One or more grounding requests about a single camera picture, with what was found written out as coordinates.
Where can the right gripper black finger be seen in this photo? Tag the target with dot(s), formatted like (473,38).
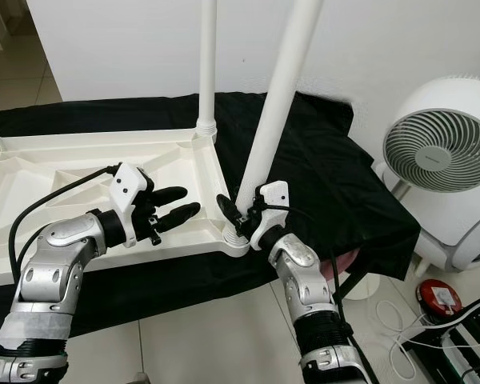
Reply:
(229,209)

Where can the white plastic children table top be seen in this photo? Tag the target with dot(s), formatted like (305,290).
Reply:
(48,200)

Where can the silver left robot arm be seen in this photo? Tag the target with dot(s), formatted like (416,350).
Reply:
(56,280)

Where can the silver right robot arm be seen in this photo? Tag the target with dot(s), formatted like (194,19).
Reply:
(312,296)

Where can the pink white round stool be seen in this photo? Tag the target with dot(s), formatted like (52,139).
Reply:
(348,260)

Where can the black table cloth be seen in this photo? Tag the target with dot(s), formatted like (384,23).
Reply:
(360,216)

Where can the black metal stand pole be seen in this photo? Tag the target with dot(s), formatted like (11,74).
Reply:
(356,284)

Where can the grey robot foot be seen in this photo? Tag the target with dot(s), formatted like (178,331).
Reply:
(142,378)

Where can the red floor object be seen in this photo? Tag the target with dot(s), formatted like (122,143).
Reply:
(438,298)

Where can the white standing fan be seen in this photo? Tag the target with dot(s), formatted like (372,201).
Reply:
(440,148)

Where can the black metal floor rack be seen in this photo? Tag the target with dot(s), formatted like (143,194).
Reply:
(424,364)

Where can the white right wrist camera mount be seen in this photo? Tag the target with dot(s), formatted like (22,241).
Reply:
(272,202)

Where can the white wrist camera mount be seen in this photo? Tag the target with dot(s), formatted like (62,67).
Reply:
(132,190)
(272,202)

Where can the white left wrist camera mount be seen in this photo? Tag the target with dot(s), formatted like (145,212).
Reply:
(132,190)

